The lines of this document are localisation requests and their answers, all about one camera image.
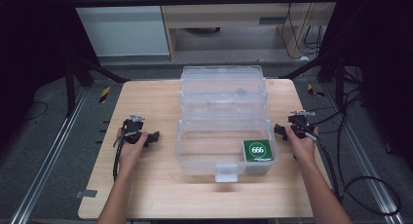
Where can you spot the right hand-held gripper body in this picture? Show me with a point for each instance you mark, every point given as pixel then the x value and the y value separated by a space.
pixel 300 125

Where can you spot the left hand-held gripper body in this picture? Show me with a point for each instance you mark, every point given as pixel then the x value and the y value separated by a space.
pixel 131 126

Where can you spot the person's left hand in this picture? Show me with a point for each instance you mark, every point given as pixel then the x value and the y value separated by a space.
pixel 130 154

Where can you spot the person's right hand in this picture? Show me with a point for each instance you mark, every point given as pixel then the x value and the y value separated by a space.
pixel 303 149

